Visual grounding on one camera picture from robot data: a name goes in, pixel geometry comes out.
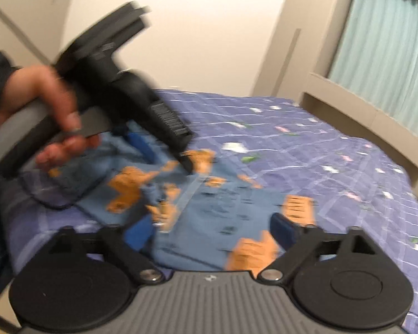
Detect blue orange patterned pants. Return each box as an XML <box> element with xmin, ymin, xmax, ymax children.
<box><xmin>19</xmin><ymin>134</ymin><xmax>315</xmax><ymax>274</ymax></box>

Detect person's left hand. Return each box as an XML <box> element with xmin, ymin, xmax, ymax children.
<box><xmin>0</xmin><ymin>66</ymin><xmax>101</xmax><ymax>170</ymax></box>

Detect purple plaid floral quilt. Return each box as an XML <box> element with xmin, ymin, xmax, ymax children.
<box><xmin>2</xmin><ymin>90</ymin><xmax>418</xmax><ymax>333</ymax></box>

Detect teal window curtain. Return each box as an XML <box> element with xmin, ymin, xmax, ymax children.
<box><xmin>328</xmin><ymin>0</ymin><xmax>418</xmax><ymax>137</ymax></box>

